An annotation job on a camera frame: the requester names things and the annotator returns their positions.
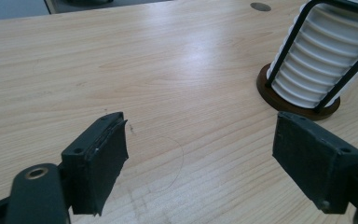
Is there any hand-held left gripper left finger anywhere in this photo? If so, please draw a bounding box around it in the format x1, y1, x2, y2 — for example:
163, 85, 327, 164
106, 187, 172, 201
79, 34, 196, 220
61, 111, 130, 217

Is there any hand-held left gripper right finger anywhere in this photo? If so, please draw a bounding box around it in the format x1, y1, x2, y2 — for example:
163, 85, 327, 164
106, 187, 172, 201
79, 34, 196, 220
271, 110, 358, 215

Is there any black wire cup holder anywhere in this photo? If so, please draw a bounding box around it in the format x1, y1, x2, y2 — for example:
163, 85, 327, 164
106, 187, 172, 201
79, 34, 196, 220
255, 0, 358, 121

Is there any stack of white cups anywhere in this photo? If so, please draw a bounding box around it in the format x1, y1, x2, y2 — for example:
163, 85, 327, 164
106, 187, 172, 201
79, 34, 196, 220
266, 0, 358, 109

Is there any round grey table grommet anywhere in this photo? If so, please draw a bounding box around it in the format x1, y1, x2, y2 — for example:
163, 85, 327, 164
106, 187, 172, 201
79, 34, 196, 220
250, 2, 272, 12

